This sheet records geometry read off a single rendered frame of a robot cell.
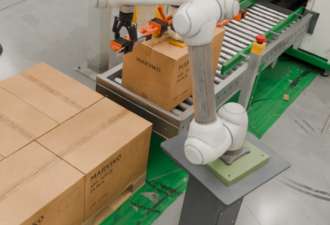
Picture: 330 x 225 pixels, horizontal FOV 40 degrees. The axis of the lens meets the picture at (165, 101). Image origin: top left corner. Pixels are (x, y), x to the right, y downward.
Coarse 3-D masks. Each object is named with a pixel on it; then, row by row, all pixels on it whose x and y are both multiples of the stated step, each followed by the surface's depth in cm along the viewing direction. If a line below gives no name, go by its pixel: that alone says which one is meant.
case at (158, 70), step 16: (224, 32) 309; (144, 48) 278; (160, 48) 275; (176, 48) 278; (128, 64) 292; (144, 64) 284; (160, 64) 275; (176, 64) 269; (128, 80) 299; (144, 80) 290; (160, 80) 281; (176, 80) 279; (144, 96) 296; (160, 96) 287; (176, 96) 290
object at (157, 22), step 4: (152, 20) 271; (156, 20) 272; (160, 20) 273; (164, 20) 271; (152, 24) 268; (156, 24) 266; (160, 24) 269; (164, 24) 268; (160, 28) 266; (164, 28) 270; (156, 32) 269
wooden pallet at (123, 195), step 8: (144, 176) 306; (136, 184) 300; (120, 192) 285; (128, 192) 301; (112, 200) 280; (120, 200) 294; (104, 208) 288; (112, 208) 288; (96, 216) 282; (104, 216) 283; (88, 224) 267; (96, 224) 277
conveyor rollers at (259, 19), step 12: (252, 12) 440; (264, 12) 443; (276, 12) 445; (228, 24) 410; (240, 24) 413; (252, 24) 416; (264, 24) 419; (276, 24) 422; (228, 36) 393; (240, 36) 397; (252, 36) 400; (276, 36) 406; (228, 48) 377; (240, 48) 373; (216, 72) 339; (228, 72) 343; (120, 84) 312; (216, 84) 324; (180, 108) 301
